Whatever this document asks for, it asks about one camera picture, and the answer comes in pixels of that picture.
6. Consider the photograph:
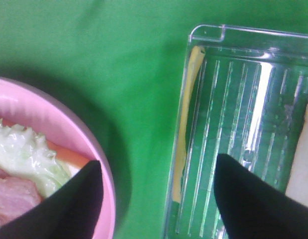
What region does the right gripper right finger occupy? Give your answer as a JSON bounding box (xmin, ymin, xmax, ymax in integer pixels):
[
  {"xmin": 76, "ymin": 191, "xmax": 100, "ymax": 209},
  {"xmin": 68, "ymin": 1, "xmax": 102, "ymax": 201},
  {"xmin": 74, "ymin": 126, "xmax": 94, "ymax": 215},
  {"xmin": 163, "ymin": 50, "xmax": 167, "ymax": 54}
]
[{"xmin": 214, "ymin": 153, "xmax": 308, "ymax": 239}]

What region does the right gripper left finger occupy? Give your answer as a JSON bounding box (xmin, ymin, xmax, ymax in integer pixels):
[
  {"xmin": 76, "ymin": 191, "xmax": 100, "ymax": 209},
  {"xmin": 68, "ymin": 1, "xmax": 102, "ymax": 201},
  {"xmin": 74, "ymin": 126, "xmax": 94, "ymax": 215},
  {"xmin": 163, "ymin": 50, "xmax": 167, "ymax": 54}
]
[{"xmin": 0, "ymin": 160, "xmax": 103, "ymax": 239}]

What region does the toy bread slice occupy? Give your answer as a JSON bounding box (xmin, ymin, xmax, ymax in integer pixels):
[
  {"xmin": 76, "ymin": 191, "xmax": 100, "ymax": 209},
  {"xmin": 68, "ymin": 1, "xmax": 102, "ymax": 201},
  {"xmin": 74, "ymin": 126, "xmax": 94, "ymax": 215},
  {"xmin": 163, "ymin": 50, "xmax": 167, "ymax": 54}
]
[
  {"xmin": 0, "ymin": 118, "xmax": 89, "ymax": 179},
  {"xmin": 286, "ymin": 105, "xmax": 308, "ymax": 207}
]

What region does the toy bacon strip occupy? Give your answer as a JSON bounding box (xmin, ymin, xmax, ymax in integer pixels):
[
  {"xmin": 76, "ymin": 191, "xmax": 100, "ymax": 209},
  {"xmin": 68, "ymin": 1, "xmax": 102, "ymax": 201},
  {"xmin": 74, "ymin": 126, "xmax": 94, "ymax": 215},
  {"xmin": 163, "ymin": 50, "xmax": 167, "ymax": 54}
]
[{"xmin": 0, "ymin": 169, "xmax": 42, "ymax": 227}]

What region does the toy lettuce leaf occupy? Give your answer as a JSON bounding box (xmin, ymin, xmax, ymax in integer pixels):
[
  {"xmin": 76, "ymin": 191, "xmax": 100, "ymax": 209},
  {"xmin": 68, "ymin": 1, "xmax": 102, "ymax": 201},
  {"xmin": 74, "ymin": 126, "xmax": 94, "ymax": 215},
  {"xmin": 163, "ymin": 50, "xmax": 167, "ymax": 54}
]
[{"xmin": 0, "ymin": 119, "xmax": 72, "ymax": 198}]

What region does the yellow toy cheese slice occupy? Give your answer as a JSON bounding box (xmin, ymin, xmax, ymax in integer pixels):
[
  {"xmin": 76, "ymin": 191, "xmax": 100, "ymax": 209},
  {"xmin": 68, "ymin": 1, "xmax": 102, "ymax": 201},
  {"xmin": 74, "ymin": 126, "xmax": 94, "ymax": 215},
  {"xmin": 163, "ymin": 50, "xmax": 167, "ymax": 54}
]
[{"xmin": 172, "ymin": 46, "xmax": 205, "ymax": 203}]

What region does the right clear plastic container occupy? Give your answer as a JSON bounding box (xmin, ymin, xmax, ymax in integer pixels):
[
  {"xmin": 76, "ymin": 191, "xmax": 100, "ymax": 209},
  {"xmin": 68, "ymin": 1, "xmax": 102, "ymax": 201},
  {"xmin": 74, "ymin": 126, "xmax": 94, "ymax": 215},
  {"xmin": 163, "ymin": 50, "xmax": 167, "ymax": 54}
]
[{"xmin": 163, "ymin": 24, "xmax": 308, "ymax": 239}]

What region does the pink round plate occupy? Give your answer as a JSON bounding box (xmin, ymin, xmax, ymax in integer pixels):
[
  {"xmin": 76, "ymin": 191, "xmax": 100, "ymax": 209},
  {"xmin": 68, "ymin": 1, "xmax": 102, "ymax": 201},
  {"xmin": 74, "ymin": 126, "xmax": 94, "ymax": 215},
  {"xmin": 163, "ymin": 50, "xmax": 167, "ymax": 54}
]
[{"xmin": 0, "ymin": 77, "xmax": 116, "ymax": 239}]

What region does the green tablecloth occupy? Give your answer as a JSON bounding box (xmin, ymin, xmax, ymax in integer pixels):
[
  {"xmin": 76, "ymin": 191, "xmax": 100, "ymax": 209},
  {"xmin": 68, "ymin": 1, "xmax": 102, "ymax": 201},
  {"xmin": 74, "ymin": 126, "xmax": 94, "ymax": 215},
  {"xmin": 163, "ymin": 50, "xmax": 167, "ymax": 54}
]
[{"xmin": 0, "ymin": 0, "xmax": 308, "ymax": 239}]

